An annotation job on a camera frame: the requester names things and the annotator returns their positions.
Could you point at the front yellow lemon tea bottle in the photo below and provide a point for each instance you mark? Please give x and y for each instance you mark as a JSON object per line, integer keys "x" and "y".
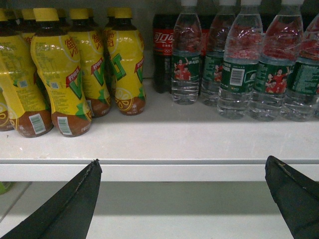
{"x": 57, "y": 60}

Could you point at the right yellow lemon tea bottle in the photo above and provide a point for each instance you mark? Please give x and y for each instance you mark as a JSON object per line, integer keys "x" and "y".
{"x": 126, "y": 48}

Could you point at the yellow lemon tea bottle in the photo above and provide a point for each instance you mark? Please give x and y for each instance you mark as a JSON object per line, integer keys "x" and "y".
{"x": 57, "y": 60}
{"x": 28, "y": 111}
{"x": 126, "y": 48}
{"x": 92, "y": 62}

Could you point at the water bottle athletes label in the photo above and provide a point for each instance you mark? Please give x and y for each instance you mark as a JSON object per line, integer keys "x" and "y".
{"x": 280, "y": 50}

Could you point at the white metal shelf board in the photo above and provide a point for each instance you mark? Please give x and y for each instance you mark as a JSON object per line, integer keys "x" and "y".
{"x": 167, "y": 142}

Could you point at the leftmost water bottle green label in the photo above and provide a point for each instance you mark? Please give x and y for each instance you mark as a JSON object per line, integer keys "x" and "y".
{"x": 186, "y": 49}

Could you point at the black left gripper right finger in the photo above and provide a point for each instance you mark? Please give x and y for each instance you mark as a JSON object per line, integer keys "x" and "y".
{"x": 297, "y": 197}

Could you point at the dark cola bottle red label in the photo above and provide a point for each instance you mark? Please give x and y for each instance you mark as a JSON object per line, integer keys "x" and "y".
{"x": 163, "y": 25}

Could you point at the water bottle green label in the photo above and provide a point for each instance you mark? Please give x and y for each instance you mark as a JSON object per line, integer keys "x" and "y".
{"x": 302, "y": 94}
{"x": 186, "y": 49}

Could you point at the front barcode water bottle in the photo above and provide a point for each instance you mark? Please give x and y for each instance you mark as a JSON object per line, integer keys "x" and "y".
{"x": 241, "y": 57}

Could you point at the right water bottle green label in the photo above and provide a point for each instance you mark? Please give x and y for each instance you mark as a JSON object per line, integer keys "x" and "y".
{"x": 302, "y": 94}

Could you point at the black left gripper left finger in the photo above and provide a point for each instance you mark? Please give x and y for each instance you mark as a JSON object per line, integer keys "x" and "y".
{"x": 68, "y": 213}

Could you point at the middle yellow lemon tea bottle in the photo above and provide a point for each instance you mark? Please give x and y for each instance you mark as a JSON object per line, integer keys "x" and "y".
{"x": 92, "y": 62}

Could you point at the left yellow lemon tea bottle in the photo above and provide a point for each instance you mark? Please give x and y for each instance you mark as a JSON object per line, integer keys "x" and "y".
{"x": 28, "y": 111}

